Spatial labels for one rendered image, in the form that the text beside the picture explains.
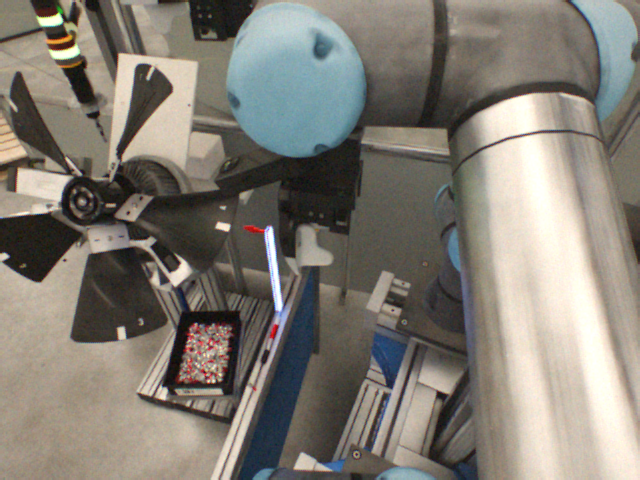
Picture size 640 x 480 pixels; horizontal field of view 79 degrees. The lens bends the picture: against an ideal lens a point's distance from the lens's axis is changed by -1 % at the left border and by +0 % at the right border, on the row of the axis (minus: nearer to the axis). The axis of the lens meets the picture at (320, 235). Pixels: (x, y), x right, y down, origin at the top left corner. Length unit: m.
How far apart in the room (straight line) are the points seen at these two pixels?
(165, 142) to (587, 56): 1.15
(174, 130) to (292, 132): 1.06
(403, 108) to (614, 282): 0.13
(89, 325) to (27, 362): 1.37
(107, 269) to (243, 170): 0.73
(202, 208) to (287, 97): 0.78
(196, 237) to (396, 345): 0.57
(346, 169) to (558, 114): 0.23
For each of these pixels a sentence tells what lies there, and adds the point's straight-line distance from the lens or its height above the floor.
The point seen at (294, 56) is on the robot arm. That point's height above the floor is 1.75.
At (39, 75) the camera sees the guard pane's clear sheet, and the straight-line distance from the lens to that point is 2.17.
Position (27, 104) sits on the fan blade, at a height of 1.37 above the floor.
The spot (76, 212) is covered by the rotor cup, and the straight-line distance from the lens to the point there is 1.09.
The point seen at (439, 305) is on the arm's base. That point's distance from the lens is 0.92.
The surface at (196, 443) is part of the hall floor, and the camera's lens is 1.97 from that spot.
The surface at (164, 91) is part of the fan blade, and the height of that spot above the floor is 1.43.
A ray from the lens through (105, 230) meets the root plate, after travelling 1.12.
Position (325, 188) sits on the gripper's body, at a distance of 0.41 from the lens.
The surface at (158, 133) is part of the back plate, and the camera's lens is 1.30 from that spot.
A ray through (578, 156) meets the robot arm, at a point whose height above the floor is 1.73.
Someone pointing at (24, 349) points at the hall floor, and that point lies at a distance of 2.55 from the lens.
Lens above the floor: 1.83
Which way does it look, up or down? 46 degrees down
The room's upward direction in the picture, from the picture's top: straight up
